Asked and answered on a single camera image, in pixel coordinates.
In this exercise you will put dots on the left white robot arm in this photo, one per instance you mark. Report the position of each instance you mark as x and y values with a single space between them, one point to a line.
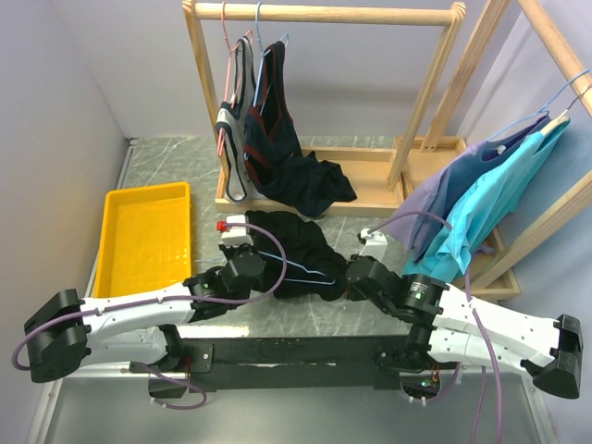
69 332

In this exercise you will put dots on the blue hanger with navy top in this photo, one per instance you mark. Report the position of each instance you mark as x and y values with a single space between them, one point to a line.
261 69

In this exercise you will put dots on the navy red-trimmed tank top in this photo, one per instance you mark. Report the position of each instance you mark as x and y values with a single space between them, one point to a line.
273 155

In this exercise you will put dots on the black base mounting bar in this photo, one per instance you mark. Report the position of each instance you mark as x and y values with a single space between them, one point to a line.
289 363

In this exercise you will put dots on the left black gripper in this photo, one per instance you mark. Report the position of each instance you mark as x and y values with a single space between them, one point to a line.
227 251

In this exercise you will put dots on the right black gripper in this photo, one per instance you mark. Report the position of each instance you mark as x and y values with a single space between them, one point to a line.
352 293

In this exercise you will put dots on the blue wire hanger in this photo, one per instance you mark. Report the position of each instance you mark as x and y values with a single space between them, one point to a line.
298 273

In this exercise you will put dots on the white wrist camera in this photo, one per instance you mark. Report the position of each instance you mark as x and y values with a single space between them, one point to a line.
233 233
374 244

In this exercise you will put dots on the purple shirt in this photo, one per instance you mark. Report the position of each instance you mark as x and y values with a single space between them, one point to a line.
439 193

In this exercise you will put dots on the black tank top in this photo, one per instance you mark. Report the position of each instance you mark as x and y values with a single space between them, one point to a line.
304 243

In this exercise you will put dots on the wooden clothes rack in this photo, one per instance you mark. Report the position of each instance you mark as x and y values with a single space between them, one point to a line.
378 176
573 201

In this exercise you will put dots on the turquoise shirt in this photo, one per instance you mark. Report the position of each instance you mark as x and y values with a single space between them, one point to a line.
473 217

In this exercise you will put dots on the wooden hanger on right rack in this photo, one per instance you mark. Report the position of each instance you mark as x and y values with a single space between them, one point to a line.
554 123

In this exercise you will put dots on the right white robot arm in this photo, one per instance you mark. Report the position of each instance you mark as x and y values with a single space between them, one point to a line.
447 326

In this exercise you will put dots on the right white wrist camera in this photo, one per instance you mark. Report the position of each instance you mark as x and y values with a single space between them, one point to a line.
374 244

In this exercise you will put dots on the white grey tank top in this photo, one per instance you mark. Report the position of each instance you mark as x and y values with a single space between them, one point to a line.
231 119

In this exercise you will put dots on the blue hanger on right rack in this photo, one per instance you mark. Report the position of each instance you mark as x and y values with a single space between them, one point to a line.
546 106

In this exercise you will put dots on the yellow plastic tray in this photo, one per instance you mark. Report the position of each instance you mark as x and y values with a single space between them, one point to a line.
145 240

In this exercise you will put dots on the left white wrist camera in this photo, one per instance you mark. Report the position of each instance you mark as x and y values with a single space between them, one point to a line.
233 233

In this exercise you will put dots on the pink wire hanger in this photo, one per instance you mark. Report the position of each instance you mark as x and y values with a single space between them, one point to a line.
230 78

